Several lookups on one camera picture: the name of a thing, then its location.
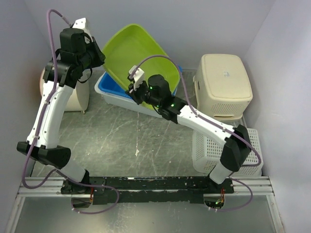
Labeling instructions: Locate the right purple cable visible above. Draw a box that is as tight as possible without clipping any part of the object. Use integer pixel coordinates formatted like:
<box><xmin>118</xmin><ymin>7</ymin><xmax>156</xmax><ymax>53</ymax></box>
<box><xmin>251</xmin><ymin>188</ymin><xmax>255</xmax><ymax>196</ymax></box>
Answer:
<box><xmin>128</xmin><ymin>54</ymin><xmax>262</xmax><ymax>212</ymax></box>

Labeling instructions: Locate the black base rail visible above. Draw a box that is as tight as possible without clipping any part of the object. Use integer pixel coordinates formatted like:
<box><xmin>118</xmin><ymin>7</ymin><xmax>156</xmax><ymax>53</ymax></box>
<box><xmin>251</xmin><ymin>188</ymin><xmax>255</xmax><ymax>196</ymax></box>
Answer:
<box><xmin>61</xmin><ymin>176</ymin><xmax>234</xmax><ymax>205</ymax></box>

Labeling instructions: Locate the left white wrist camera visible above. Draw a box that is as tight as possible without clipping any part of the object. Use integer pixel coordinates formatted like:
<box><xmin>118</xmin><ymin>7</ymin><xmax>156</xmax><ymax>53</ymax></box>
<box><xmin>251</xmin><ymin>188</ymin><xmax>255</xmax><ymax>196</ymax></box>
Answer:
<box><xmin>72</xmin><ymin>17</ymin><xmax>93</xmax><ymax>43</ymax></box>

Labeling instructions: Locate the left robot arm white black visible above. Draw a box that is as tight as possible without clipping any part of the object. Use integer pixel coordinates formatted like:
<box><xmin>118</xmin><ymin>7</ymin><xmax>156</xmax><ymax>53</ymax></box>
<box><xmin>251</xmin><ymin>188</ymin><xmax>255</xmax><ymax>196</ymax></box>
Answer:
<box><xmin>17</xmin><ymin>28</ymin><xmax>105</xmax><ymax>194</ymax></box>

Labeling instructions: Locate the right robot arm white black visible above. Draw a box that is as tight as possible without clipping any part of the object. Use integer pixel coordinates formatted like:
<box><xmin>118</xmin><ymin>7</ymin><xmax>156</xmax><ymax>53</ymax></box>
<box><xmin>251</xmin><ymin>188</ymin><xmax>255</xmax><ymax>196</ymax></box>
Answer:
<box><xmin>126</xmin><ymin>75</ymin><xmax>251</xmax><ymax>193</ymax></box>

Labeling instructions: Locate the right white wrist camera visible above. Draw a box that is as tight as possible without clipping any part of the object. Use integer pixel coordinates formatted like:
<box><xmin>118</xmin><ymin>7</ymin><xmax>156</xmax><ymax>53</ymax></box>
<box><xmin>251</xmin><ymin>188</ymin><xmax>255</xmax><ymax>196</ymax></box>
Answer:
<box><xmin>127</xmin><ymin>65</ymin><xmax>145</xmax><ymax>92</ymax></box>

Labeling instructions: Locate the green plastic tub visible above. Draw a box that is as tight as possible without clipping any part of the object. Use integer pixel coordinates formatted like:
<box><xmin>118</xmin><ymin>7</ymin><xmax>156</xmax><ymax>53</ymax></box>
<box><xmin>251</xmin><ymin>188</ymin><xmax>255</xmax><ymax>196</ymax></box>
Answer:
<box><xmin>103</xmin><ymin>24</ymin><xmax>182</xmax><ymax>110</ymax></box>

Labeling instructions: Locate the large cream perforated basket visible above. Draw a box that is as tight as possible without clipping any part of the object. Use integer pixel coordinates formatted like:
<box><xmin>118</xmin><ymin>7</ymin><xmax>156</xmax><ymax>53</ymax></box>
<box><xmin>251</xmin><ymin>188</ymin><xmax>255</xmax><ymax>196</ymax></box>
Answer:
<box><xmin>193</xmin><ymin>54</ymin><xmax>253</xmax><ymax>121</ymax></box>

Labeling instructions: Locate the blue plastic tub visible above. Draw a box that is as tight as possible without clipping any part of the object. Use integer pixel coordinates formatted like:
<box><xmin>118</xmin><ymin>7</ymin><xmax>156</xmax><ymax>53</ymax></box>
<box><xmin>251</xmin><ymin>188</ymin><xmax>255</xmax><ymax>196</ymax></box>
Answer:
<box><xmin>98</xmin><ymin>65</ymin><xmax>183</xmax><ymax>98</ymax></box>

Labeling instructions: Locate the white plastic tub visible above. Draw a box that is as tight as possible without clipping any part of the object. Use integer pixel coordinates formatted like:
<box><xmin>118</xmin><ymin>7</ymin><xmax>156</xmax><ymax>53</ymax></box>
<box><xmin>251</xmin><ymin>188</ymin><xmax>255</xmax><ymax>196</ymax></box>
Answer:
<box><xmin>94</xmin><ymin>77</ymin><xmax>178</xmax><ymax>118</ymax></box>

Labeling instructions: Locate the white perforated basket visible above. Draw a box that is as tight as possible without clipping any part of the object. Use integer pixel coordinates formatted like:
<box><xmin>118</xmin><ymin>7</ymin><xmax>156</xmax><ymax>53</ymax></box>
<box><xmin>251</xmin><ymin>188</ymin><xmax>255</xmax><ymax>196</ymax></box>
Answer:
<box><xmin>192</xmin><ymin>128</ymin><xmax>263</xmax><ymax>177</ymax></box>

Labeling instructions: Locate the cream cylindrical appliance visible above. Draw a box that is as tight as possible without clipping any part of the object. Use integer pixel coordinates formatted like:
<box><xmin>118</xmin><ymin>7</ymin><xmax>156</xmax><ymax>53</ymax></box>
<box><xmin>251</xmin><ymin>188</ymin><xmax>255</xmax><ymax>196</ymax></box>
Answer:
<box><xmin>39</xmin><ymin>67</ymin><xmax>90</xmax><ymax>114</ymax></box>

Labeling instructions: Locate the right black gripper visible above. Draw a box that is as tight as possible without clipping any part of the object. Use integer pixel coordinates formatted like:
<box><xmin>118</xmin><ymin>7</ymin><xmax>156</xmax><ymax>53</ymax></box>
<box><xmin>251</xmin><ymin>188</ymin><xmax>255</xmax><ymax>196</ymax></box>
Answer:
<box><xmin>126</xmin><ymin>78</ymin><xmax>161</xmax><ymax>108</ymax></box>

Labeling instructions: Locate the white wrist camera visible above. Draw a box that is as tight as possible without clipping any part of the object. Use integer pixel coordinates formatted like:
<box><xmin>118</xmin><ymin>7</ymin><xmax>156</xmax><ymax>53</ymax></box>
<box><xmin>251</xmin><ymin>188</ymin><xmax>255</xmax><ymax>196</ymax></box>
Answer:
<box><xmin>127</xmin><ymin>65</ymin><xmax>145</xmax><ymax>92</ymax></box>
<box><xmin>72</xmin><ymin>17</ymin><xmax>93</xmax><ymax>43</ymax></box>

